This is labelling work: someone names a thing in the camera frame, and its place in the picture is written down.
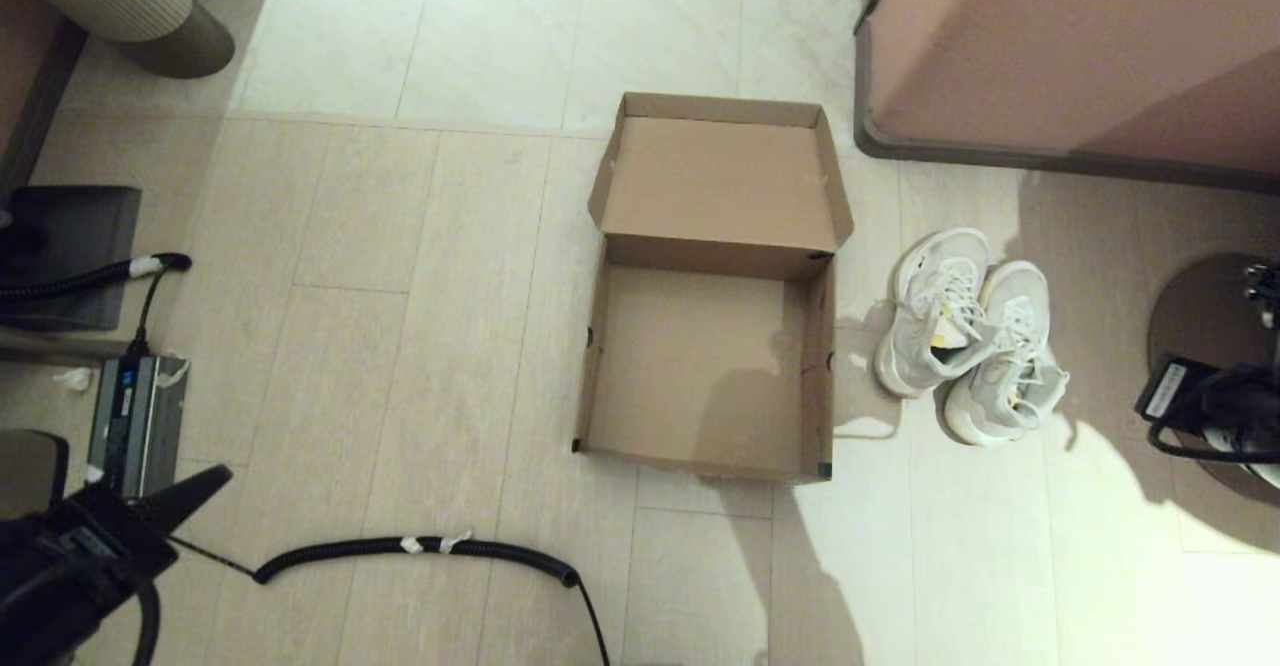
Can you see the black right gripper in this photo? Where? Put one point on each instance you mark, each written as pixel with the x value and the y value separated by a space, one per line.
pixel 1200 396

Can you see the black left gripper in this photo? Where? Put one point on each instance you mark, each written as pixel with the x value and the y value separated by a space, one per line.
pixel 70 556

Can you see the white mesh sneaker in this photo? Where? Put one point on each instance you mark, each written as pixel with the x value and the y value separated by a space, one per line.
pixel 930 276
pixel 1010 386

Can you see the cardboard shoe box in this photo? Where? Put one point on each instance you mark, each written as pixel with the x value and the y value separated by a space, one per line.
pixel 700 376

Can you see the grey power inverter box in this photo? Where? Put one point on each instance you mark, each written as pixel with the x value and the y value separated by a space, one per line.
pixel 135 416

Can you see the dark padded stool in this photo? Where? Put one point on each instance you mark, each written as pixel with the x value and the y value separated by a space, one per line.
pixel 25 471

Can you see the crumpled white tissue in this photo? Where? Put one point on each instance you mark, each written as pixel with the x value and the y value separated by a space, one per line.
pixel 75 380

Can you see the black flat panel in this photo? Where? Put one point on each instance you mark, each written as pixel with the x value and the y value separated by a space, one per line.
pixel 70 236

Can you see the pink cabinet dark trim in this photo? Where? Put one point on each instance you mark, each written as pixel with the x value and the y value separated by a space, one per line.
pixel 1050 46

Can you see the brown wooden furniture side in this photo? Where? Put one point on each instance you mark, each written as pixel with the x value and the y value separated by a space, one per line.
pixel 25 76

